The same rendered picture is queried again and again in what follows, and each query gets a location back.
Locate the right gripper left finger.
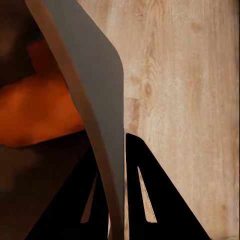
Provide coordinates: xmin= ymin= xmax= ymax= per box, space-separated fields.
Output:
xmin=25 ymin=145 xmax=109 ymax=240

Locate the trash can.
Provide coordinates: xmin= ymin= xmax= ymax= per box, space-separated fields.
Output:
xmin=0 ymin=0 xmax=125 ymax=240

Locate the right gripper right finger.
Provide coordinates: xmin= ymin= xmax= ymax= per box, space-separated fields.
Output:
xmin=125 ymin=133 xmax=211 ymax=240

